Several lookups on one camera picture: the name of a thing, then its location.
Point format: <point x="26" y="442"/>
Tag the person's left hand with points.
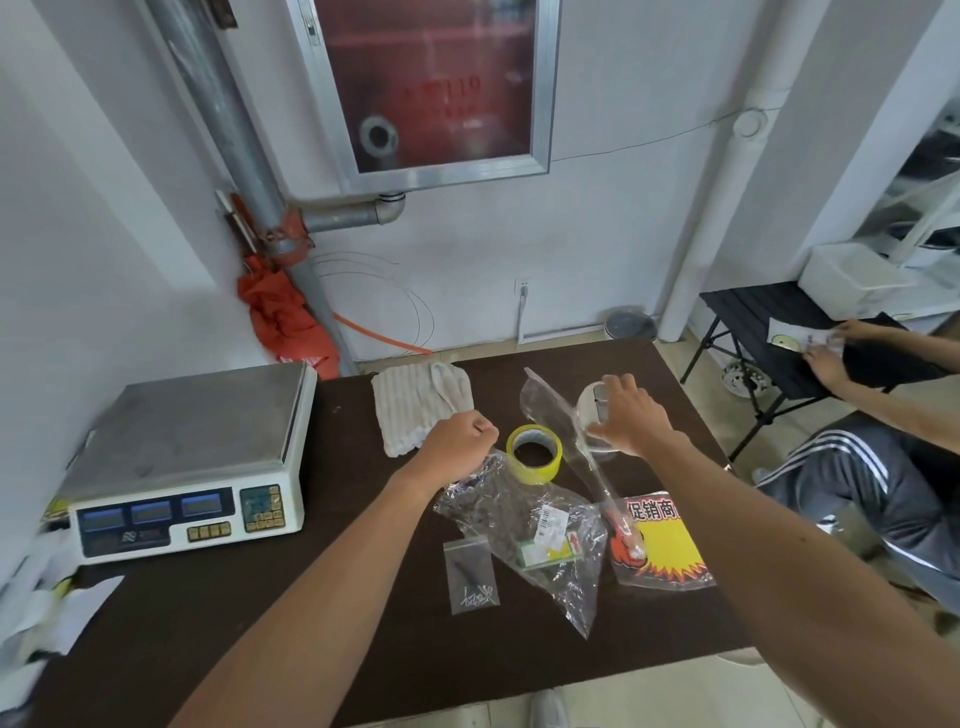
<point x="457" y="446"/>

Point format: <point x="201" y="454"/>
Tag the person's right hand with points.
<point x="637" y="420"/>

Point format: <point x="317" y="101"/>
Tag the person's left fingers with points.
<point x="484" y="436"/>

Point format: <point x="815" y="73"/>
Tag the person's right thumb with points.
<point x="604" y="431"/>

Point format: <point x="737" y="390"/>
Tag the white round tape roll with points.
<point x="589" y="401"/>

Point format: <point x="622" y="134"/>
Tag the long clear plastic bag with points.
<point x="551" y="409"/>

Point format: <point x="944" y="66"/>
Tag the clear bag with dark contents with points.
<point x="510" y="517"/>

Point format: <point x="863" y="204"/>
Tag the person's left forearm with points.
<point x="315" y="600"/>

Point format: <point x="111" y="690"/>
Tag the person's right forearm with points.
<point x="787" y="585"/>

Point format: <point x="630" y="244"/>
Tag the yellow tape roll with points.
<point x="517" y="461"/>

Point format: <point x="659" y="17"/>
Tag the white ribbed cloth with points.
<point x="409" y="409"/>

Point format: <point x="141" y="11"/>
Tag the green white card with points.
<point x="551" y="553"/>

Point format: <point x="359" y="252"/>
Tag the red yellow label packet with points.
<point x="667" y="551"/>

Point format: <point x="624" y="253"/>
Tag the small clear zip bag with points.
<point x="469" y="574"/>

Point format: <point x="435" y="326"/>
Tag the black folding table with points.
<point x="750" y="315"/>

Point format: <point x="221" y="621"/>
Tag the white printed paper sheet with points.
<point x="791" y="336"/>

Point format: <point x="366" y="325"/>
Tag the orange cloth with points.
<point x="289" y="322"/>

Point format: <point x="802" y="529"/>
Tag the white drain pipe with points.
<point x="720" y="210"/>

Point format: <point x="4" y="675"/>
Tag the person's white shoe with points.
<point x="549" y="711"/>

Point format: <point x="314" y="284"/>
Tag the white plastic box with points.
<point x="855" y="281"/>

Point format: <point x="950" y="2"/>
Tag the white electronic weighing scale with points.
<point x="187" y="427"/>

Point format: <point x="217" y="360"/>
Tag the white metal shelf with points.
<point x="922" y="217"/>

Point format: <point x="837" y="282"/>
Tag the grey metal pipe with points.
<point x="217" y="97"/>

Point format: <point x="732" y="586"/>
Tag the pile of white papers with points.
<point x="52" y="615"/>

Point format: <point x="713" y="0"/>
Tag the white wall socket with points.
<point x="523" y="287"/>

